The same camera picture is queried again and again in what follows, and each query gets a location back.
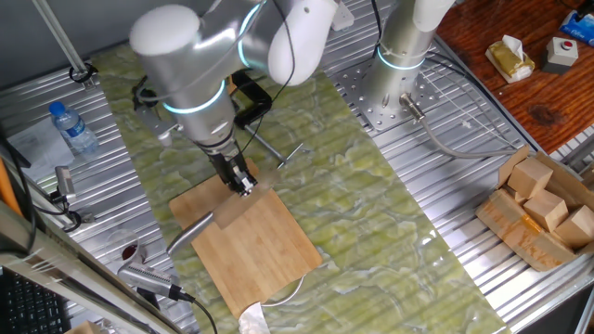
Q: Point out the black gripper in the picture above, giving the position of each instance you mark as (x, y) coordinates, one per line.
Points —
(223, 167)

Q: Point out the steel kitchen knife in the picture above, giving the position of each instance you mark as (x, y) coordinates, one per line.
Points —
(190, 232)

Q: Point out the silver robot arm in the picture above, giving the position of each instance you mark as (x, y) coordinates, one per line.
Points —
(195, 93)

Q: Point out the bamboo cutting board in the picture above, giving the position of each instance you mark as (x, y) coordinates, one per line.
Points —
(260, 260)

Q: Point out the black C-clamp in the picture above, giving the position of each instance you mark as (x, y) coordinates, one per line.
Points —
(253, 109)

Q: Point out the glass beaker with red liquid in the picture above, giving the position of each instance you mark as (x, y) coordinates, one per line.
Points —
(127, 248)

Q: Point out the green marble pattern mat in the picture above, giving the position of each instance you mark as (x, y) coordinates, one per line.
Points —
(371, 232)

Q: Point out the plastic water bottle blue cap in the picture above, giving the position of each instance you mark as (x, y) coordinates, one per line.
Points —
(74, 130)

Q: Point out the white power strip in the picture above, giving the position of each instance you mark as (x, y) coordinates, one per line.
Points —
(344, 18)

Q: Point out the white paper sheet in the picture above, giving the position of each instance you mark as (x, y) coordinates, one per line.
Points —
(39, 148)

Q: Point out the large wooden block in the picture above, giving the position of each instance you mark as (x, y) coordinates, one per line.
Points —
(83, 328)

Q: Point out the aluminium pole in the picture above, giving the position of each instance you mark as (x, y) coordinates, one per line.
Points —
(60, 39)

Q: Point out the orange pole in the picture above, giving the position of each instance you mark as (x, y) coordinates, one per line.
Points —
(7, 185)

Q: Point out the black keyboard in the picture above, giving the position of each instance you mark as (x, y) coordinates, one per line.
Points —
(28, 306)

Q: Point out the brown cardboard box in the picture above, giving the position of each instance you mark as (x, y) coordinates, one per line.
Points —
(520, 232)

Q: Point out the light wooden block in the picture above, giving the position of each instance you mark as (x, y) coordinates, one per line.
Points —
(529, 178)
(545, 211)
(575, 227)

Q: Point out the yellow tissue pack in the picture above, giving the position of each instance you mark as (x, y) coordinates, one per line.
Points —
(508, 60)

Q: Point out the brown wooden table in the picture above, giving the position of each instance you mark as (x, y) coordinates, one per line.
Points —
(533, 106)

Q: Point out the grey button box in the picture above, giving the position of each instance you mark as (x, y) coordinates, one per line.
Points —
(560, 55)

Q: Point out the blue tissue pack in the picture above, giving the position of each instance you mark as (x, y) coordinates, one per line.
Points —
(577, 28)

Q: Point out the silver finned camera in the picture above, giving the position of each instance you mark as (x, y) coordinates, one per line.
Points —
(146, 278)

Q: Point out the small camera on clamp mount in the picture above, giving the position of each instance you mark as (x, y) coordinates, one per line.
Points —
(65, 183)

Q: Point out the aluminium frame bar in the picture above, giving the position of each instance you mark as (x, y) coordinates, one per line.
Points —
(69, 269)

